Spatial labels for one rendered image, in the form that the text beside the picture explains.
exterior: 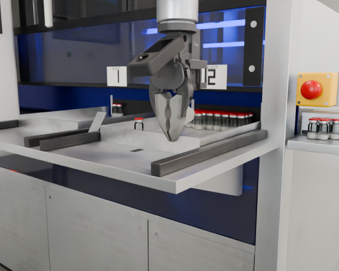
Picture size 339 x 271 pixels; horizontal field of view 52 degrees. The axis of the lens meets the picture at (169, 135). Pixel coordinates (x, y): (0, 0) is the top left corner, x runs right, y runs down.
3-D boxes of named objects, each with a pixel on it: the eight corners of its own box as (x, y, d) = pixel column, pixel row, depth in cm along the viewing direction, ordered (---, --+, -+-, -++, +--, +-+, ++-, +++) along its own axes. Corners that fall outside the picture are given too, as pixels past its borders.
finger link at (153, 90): (174, 115, 65) (174, 68, 64) (168, 116, 64) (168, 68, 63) (154, 114, 68) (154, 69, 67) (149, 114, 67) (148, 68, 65)
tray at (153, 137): (185, 123, 105) (185, 112, 105) (269, 132, 90) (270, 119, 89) (100, 141, 78) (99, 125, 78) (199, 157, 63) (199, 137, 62)
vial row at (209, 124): (188, 126, 99) (188, 109, 98) (247, 132, 88) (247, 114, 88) (183, 127, 97) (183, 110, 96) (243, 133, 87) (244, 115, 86)
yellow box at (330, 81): (304, 103, 82) (306, 72, 81) (338, 105, 78) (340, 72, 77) (294, 106, 76) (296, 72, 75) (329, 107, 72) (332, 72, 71)
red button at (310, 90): (304, 98, 76) (305, 79, 75) (323, 99, 74) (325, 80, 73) (298, 99, 73) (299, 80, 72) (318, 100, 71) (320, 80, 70)
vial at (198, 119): (197, 128, 95) (197, 111, 94) (204, 129, 93) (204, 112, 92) (192, 129, 93) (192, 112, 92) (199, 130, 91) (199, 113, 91)
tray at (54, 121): (108, 115, 125) (107, 106, 125) (165, 121, 110) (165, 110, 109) (19, 127, 99) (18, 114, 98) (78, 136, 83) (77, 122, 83)
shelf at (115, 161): (98, 120, 129) (98, 114, 128) (289, 142, 87) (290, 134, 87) (-42, 139, 91) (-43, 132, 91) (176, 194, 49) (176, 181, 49)
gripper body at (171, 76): (207, 92, 67) (209, 26, 65) (182, 93, 60) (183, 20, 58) (175, 91, 72) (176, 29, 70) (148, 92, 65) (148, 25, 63)
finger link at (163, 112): (185, 138, 70) (186, 91, 68) (167, 142, 65) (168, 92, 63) (173, 136, 71) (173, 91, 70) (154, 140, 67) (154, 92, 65)
